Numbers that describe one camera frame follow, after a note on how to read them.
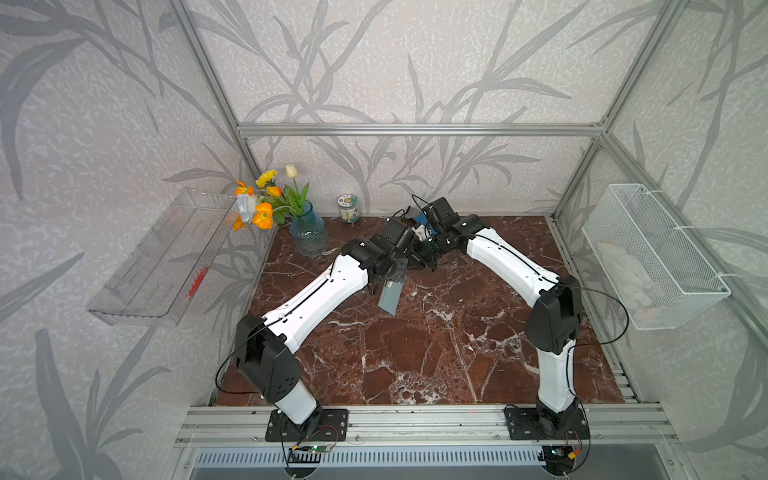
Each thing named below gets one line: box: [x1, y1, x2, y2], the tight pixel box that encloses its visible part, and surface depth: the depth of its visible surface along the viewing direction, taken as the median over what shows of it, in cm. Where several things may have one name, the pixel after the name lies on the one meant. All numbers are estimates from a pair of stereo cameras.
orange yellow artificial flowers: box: [233, 164, 310, 232], surface depth 88 cm
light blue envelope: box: [377, 280, 404, 317], surface depth 84 cm
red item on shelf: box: [186, 266, 210, 299], surface depth 65 cm
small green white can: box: [337, 193, 360, 224], surface depth 118 cm
